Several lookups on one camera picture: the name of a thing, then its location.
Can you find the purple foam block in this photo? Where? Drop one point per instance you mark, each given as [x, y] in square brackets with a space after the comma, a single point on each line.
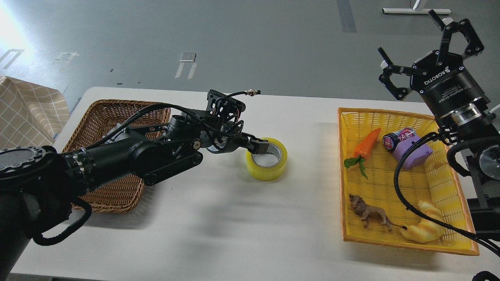
[417, 157]

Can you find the white stand base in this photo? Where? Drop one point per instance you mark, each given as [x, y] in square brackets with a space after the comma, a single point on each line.
[416, 7]

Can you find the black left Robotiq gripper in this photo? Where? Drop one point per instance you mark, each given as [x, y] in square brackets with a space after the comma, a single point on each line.
[254, 145]

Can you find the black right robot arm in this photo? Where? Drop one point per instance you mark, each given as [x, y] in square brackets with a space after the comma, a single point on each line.
[465, 124]

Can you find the brown wicker basket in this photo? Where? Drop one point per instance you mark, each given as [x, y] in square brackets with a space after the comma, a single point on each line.
[102, 116]

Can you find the beige checkered cloth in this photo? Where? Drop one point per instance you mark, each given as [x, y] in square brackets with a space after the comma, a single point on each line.
[30, 114]

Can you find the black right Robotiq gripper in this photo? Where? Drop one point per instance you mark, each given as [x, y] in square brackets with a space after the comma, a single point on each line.
[447, 88]

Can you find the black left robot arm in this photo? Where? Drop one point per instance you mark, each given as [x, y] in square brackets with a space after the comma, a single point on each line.
[41, 189]

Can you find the small dark labelled jar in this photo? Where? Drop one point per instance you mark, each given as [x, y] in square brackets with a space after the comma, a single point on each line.
[391, 140]

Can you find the brown toy lion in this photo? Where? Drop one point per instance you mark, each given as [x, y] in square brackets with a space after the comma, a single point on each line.
[366, 211]

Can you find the yellow toy croissant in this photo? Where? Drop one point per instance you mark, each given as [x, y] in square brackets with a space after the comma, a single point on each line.
[425, 231]

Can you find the yellow tape roll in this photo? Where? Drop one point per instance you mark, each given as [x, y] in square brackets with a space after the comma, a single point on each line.
[270, 173]

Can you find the orange toy carrot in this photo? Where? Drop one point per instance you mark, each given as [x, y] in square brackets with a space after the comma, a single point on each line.
[362, 152]

